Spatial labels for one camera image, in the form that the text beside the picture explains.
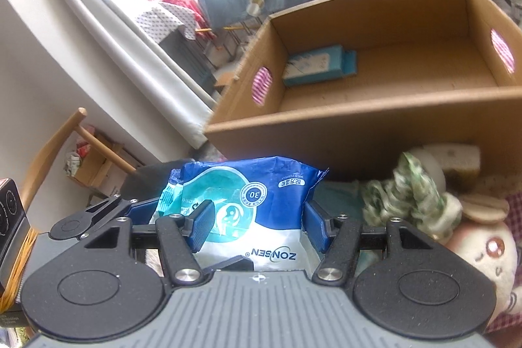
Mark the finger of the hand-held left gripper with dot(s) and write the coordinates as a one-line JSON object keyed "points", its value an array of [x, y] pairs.
{"points": [[73, 226]]}

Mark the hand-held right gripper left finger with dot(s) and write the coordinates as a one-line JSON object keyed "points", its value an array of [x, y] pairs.
{"points": [[202, 225]]}

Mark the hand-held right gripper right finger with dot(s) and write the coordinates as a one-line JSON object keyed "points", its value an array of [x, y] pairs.
{"points": [[316, 227]]}

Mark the blue white wet wipes packet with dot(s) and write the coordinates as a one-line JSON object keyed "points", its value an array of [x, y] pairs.
{"points": [[261, 209]]}

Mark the green white scrunchie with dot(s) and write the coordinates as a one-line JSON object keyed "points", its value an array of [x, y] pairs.
{"points": [[412, 193]]}

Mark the brown cardboard box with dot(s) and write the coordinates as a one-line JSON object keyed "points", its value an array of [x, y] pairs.
{"points": [[367, 136]]}

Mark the pink white plush toy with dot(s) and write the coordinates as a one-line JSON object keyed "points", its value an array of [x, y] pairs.
{"points": [[485, 250]]}

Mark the small cardboard box with clutter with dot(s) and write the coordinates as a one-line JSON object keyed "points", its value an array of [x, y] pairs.
{"points": [[102, 168]]}

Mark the wooden chair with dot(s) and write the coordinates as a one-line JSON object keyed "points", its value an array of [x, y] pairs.
{"points": [[49, 152]]}

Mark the yellow scouring sponge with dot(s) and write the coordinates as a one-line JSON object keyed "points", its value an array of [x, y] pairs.
{"points": [[461, 164]]}

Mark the small teal box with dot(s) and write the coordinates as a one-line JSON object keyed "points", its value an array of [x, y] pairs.
{"points": [[314, 66]]}

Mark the white curtain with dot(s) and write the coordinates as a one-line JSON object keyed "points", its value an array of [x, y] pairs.
{"points": [[122, 54]]}

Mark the white polka dot cloth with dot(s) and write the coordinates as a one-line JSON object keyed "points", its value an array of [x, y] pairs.
{"points": [[163, 20]]}

